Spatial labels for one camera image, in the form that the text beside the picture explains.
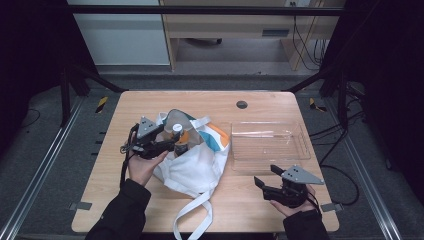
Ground black frame post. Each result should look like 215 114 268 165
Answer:
283 63 351 131
59 64 129 128

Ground thin black floor cable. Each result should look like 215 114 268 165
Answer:
19 108 42 129

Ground light wooden desk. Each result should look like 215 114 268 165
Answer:
159 0 346 72

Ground black horizontal frame bar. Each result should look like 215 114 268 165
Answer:
66 4 348 17

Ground person's left hand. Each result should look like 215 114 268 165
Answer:
127 131 169 187

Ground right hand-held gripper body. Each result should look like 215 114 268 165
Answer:
262 164 325 209

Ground black hanging cables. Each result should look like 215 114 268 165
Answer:
291 14 331 71

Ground aluminium floor rail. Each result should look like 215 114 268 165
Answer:
0 96 86 240
324 99 404 240

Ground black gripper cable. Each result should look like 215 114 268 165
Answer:
119 123 140 188

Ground yellow black tape marker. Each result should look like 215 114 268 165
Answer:
95 96 109 114
308 97 328 113

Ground clear plastic tray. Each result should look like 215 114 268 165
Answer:
229 120 313 174

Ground white patterned tote bag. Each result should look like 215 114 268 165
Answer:
152 108 232 240

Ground person's right hand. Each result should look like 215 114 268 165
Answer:
269 185 318 219

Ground white cabinet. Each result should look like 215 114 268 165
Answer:
68 0 171 67

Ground orange label bottle white cap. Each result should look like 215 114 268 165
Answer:
169 123 190 158

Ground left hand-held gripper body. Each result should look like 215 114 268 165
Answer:
130 116 170 160

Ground grey metal bracket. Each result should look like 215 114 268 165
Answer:
320 202 344 213
68 201 93 211

